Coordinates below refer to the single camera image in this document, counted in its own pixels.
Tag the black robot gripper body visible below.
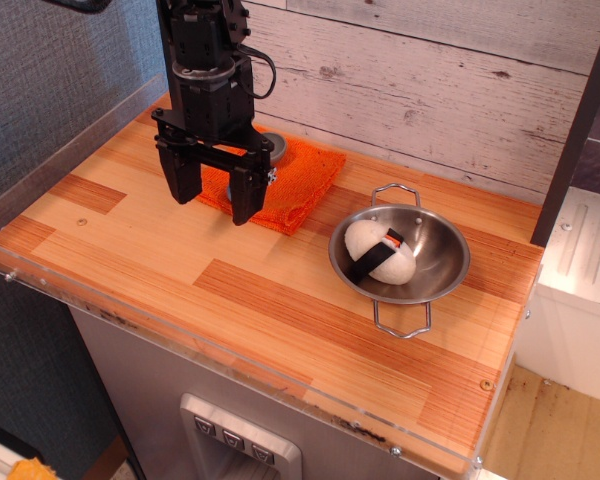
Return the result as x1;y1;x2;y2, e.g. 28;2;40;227
152;69;271;172

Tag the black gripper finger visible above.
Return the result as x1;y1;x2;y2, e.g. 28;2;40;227
156;141;202;204
229;168;268;226

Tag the white plush rice ball brush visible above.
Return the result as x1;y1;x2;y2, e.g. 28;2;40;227
344;220;416;285

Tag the stainless steel bowl with handles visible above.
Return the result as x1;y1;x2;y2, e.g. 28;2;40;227
328;183;471;339

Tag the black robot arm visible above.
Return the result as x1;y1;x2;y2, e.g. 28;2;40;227
151;1;275;226

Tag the blue and grey scoop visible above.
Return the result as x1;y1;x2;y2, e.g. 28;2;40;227
222;128;287;200

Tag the clear acrylic table guard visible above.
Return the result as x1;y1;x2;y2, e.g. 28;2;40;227
0;78;541;470

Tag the orange knitted cloth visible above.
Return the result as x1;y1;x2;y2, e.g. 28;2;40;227
196;134;347;237

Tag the silver cabinet with dispenser panel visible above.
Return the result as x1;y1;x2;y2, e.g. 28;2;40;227
71;308;473;479

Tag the yellow object bottom left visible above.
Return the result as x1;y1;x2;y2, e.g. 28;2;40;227
6;458;58;480

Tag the white plastic cabinet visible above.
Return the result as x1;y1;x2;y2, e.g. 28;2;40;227
514;188;600;400

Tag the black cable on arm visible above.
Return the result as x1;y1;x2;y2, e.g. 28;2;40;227
237;45;278;100

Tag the dark right post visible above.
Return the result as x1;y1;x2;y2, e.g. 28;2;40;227
530;46;600;247

